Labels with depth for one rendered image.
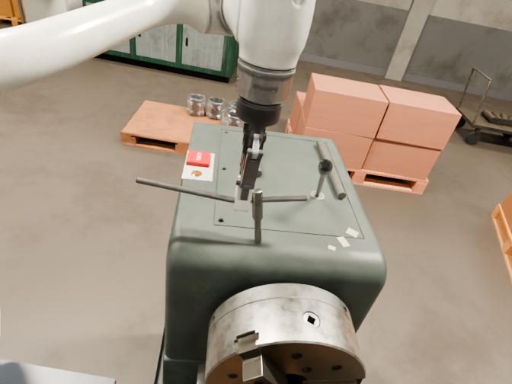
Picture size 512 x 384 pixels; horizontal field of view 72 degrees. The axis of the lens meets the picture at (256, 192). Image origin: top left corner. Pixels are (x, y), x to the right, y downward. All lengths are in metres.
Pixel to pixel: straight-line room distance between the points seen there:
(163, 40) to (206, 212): 4.46
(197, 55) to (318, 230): 4.42
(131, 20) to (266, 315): 0.52
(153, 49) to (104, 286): 3.63
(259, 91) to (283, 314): 0.39
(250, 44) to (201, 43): 4.51
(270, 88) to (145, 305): 1.78
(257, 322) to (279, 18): 0.49
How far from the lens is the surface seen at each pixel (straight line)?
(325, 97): 3.03
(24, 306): 2.31
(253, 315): 0.69
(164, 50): 5.20
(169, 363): 1.04
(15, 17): 6.92
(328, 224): 0.85
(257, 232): 0.74
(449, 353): 2.53
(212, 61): 5.07
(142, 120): 3.63
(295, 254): 0.76
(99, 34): 0.54
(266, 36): 0.52
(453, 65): 7.55
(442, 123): 3.41
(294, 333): 0.66
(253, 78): 0.55
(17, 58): 0.48
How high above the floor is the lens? 1.78
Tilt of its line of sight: 36 degrees down
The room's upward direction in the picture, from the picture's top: 12 degrees clockwise
